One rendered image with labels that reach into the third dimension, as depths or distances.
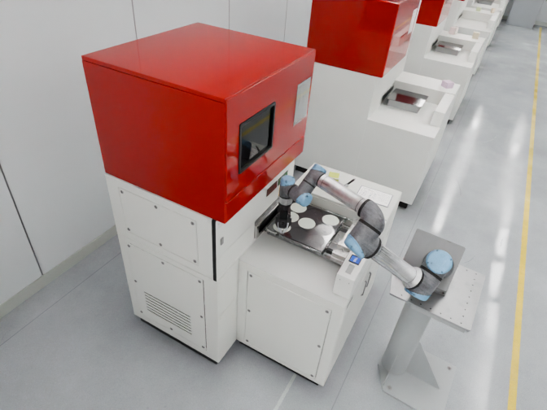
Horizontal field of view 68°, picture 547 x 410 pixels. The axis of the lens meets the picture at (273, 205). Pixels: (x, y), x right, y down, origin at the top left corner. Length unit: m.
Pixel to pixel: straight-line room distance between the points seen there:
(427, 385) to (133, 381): 1.84
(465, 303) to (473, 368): 0.93
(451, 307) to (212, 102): 1.55
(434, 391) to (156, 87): 2.39
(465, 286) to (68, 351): 2.43
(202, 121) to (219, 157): 0.15
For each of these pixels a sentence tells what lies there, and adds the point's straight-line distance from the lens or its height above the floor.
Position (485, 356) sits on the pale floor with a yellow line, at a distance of 3.33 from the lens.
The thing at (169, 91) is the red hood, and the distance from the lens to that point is 1.70.
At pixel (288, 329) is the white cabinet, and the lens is 2.44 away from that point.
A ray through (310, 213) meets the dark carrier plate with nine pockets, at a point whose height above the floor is 0.90.
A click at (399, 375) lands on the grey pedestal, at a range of 2.96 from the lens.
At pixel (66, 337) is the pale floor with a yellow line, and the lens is 3.14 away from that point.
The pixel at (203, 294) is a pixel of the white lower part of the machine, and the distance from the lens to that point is 2.30.
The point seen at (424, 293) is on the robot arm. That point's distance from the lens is 2.11.
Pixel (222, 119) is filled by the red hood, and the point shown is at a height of 1.73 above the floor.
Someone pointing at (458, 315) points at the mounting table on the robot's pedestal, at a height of 0.82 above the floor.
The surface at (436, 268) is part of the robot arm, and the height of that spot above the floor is 1.07.
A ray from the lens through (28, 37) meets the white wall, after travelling 2.84.
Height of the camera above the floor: 2.41
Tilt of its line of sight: 37 degrees down
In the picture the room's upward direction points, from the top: 5 degrees clockwise
